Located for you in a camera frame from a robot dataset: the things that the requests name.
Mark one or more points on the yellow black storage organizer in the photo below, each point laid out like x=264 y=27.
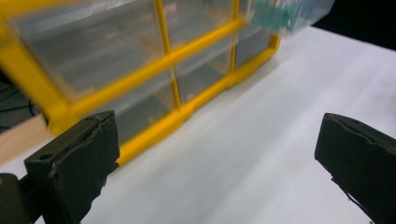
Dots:
x=25 y=77

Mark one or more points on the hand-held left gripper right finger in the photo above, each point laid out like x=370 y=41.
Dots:
x=364 y=158

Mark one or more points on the clear plastic organizer drawer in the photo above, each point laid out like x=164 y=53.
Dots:
x=314 y=12

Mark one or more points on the set of clear drawers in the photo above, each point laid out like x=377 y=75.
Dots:
x=93 y=53

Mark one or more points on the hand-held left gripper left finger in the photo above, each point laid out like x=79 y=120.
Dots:
x=77 y=161

